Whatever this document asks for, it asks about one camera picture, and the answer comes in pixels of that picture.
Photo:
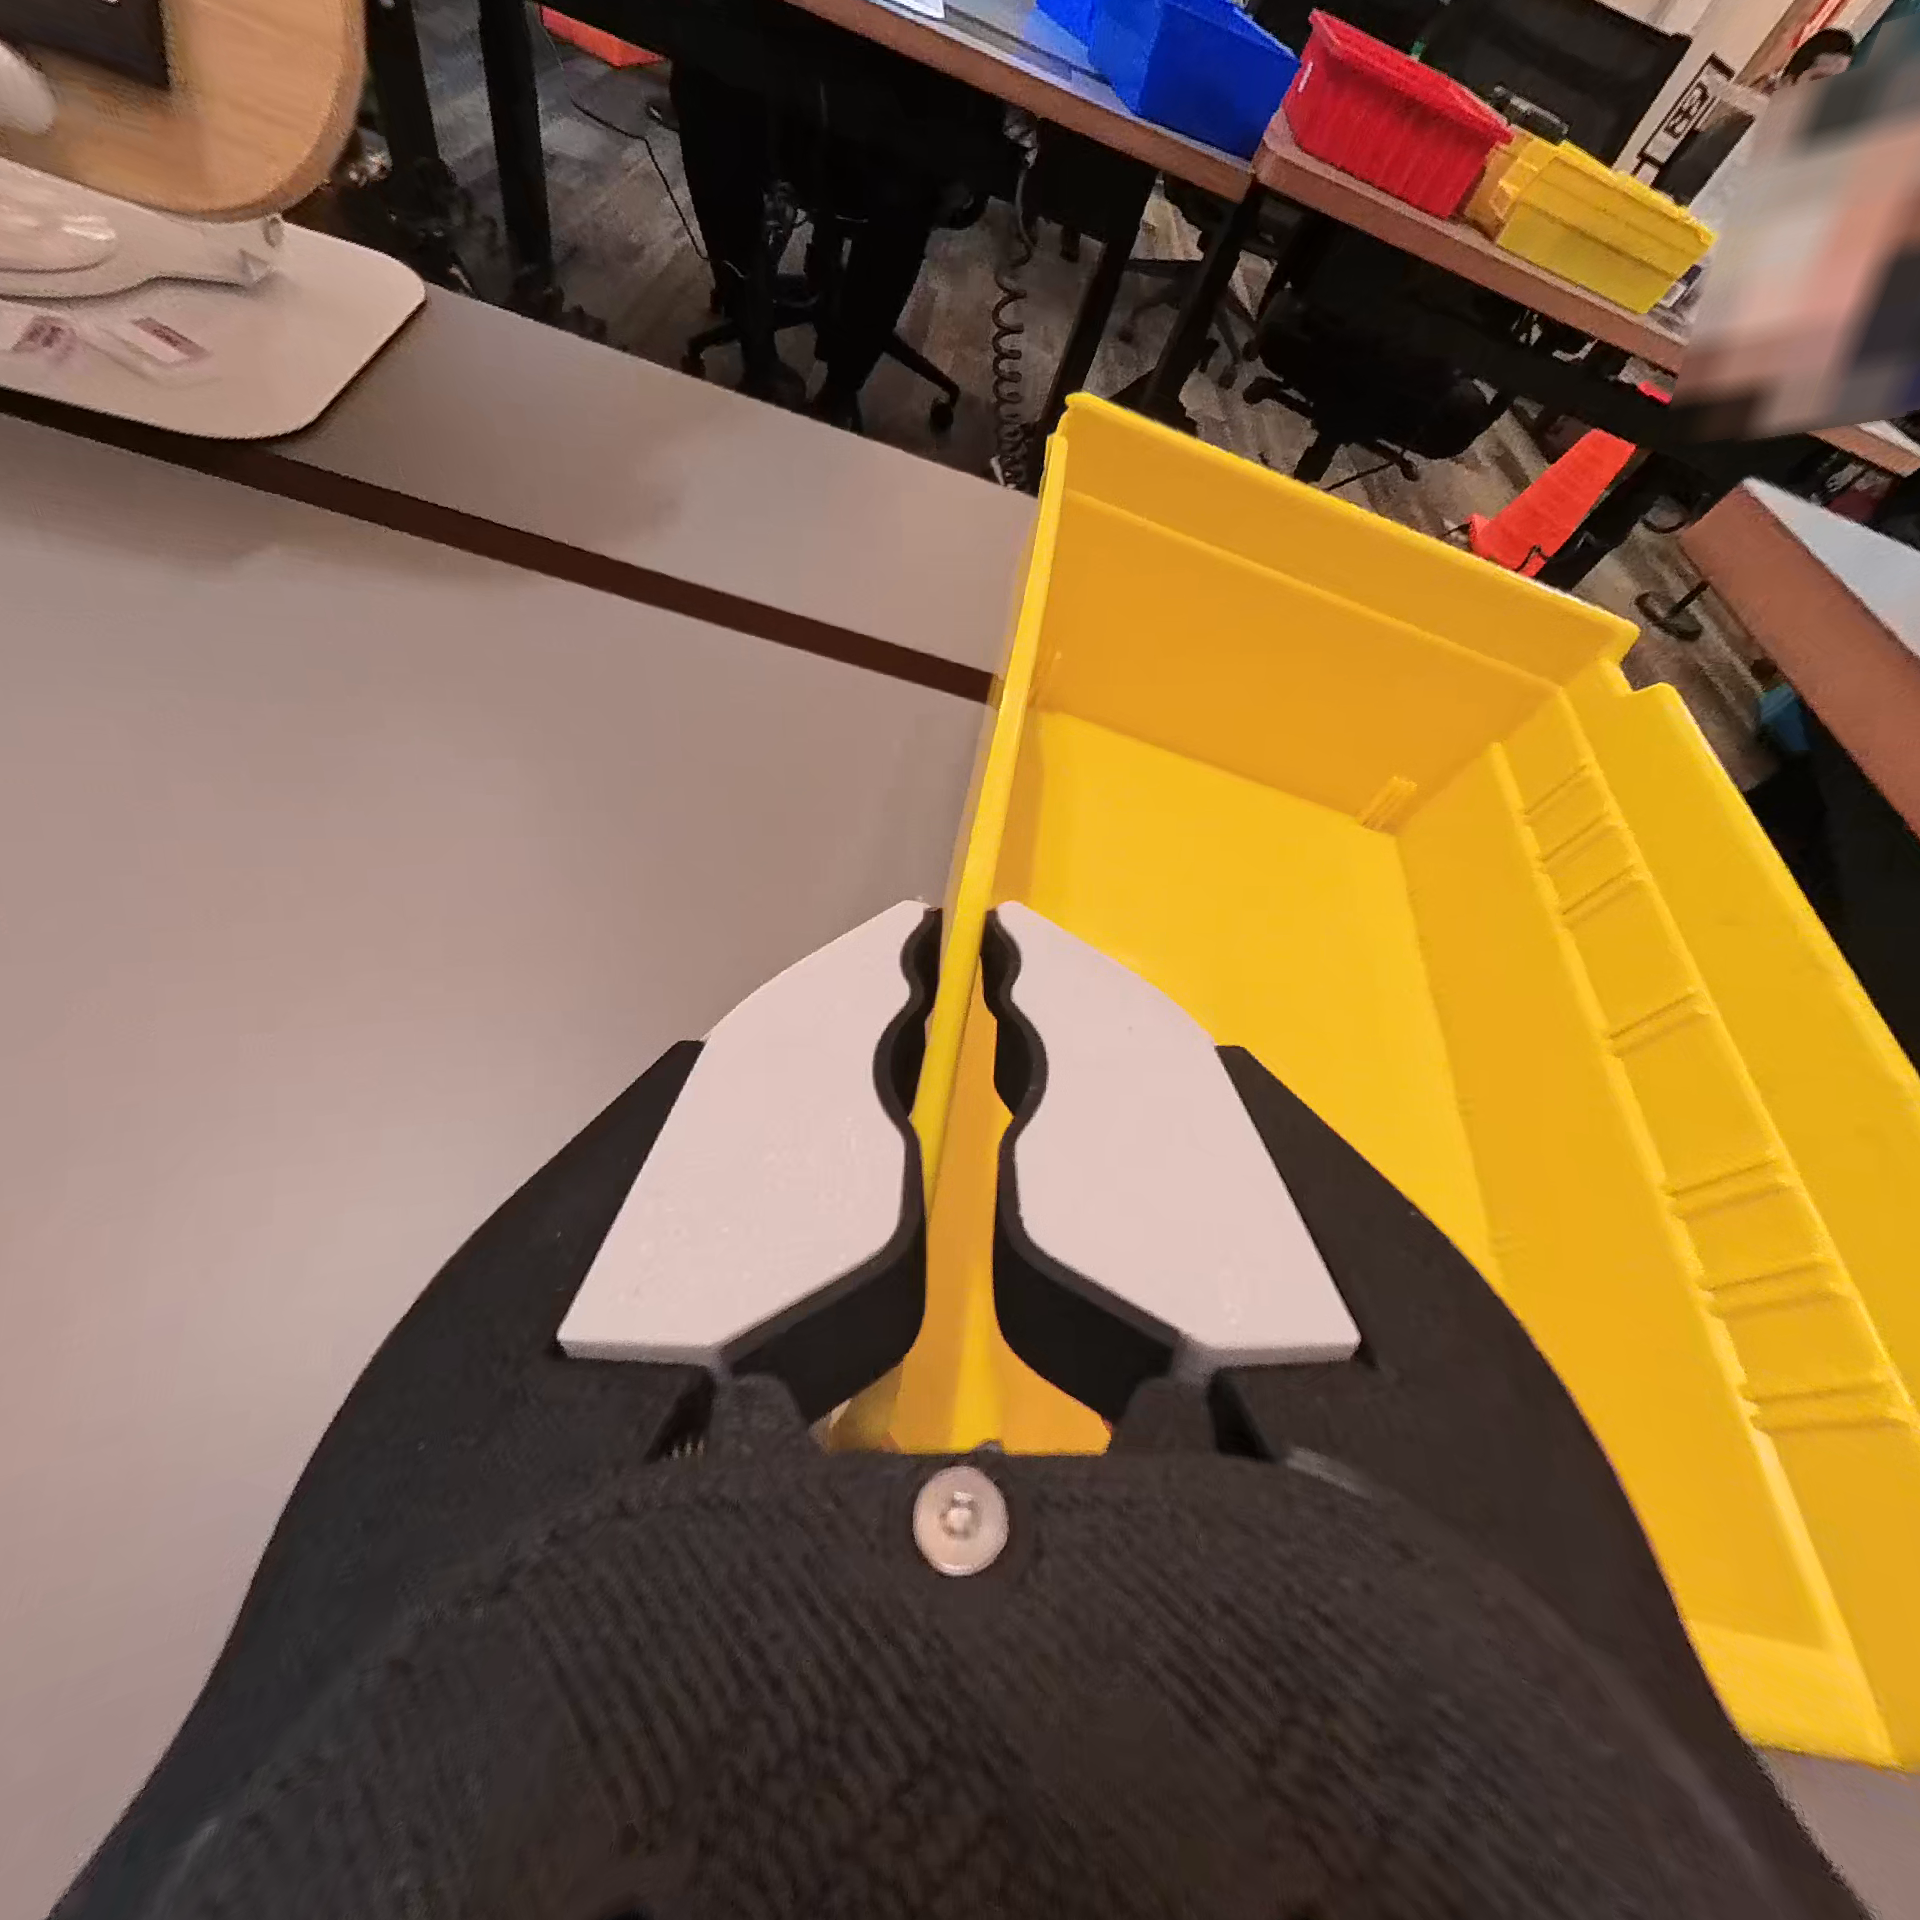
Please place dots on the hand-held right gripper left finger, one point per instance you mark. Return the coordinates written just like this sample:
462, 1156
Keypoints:
751, 1184

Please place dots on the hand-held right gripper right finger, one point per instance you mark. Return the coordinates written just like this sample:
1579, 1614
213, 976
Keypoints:
1172, 1200

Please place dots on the yellow plastic box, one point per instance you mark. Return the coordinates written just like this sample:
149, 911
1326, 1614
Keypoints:
1245, 901

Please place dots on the orange bin on floor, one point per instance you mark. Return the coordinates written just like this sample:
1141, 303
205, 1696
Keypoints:
1560, 504

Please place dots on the black office chair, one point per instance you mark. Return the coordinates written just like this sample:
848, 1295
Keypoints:
1349, 359
811, 181

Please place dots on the wooden edged table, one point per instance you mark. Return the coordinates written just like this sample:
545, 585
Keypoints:
1829, 616

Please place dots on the white rounded board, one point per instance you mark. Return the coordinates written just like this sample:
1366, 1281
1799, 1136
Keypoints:
301, 347

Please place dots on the long wooden table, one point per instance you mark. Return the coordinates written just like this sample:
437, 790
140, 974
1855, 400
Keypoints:
1049, 105
1440, 247

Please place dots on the small printed card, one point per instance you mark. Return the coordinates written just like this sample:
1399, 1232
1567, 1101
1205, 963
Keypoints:
41, 340
158, 347

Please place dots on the small orange storage bin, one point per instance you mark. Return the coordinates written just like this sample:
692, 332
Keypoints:
1501, 188

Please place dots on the small yellow storage bin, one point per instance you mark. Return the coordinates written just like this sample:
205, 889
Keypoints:
1606, 224

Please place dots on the red storage bin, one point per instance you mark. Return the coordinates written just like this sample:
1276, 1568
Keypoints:
1388, 112

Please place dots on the blue storage bin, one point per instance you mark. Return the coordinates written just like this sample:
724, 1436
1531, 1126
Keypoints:
1184, 68
1068, 19

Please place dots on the white device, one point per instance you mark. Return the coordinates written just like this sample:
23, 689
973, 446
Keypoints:
91, 240

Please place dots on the round wooden board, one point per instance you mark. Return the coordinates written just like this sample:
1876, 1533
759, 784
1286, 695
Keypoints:
241, 105

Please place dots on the black monitor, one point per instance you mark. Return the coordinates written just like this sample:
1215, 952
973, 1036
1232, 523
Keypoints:
1560, 61

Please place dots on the dark panel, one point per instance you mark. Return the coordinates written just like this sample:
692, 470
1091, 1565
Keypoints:
76, 37

